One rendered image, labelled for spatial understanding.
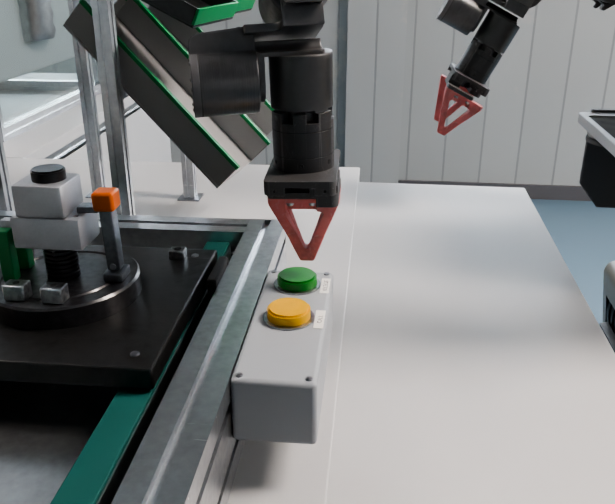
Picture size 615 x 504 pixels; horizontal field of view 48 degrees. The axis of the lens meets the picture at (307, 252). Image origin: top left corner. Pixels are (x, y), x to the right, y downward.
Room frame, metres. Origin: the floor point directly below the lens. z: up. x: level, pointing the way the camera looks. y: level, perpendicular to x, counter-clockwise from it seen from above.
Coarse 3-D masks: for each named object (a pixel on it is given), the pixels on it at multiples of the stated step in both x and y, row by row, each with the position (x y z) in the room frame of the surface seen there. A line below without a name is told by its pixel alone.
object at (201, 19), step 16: (144, 0) 0.88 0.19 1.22; (160, 0) 0.88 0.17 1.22; (176, 0) 0.87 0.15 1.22; (192, 0) 0.98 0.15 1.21; (208, 0) 1.00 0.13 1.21; (224, 0) 0.99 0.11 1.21; (176, 16) 0.87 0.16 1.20; (192, 16) 0.86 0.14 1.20; (208, 16) 0.90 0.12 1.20; (224, 16) 0.95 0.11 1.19
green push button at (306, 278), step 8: (280, 272) 0.64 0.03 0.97; (288, 272) 0.64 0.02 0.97; (296, 272) 0.64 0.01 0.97; (304, 272) 0.64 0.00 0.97; (312, 272) 0.64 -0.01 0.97; (280, 280) 0.62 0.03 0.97; (288, 280) 0.62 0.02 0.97; (296, 280) 0.62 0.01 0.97; (304, 280) 0.62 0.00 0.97; (312, 280) 0.62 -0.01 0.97; (288, 288) 0.62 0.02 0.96; (296, 288) 0.62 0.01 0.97; (304, 288) 0.62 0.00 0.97; (312, 288) 0.62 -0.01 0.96
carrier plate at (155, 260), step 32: (160, 256) 0.68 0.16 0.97; (192, 256) 0.68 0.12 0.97; (160, 288) 0.61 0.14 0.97; (192, 288) 0.61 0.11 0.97; (128, 320) 0.54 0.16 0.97; (160, 320) 0.54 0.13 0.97; (0, 352) 0.49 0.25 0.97; (32, 352) 0.49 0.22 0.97; (64, 352) 0.49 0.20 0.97; (96, 352) 0.49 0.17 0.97; (128, 352) 0.49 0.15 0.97; (160, 352) 0.49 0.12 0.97; (96, 384) 0.47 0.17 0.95; (128, 384) 0.47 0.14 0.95
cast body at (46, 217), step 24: (48, 168) 0.59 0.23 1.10; (24, 192) 0.57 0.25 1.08; (48, 192) 0.57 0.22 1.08; (72, 192) 0.59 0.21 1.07; (24, 216) 0.58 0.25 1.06; (48, 216) 0.57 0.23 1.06; (72, 216) 0.58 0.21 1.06; (96, 216) 0.61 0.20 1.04; (24, 240) 0.58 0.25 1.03; (48, 240) 0.57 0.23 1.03; (72, 240) 0.57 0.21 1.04
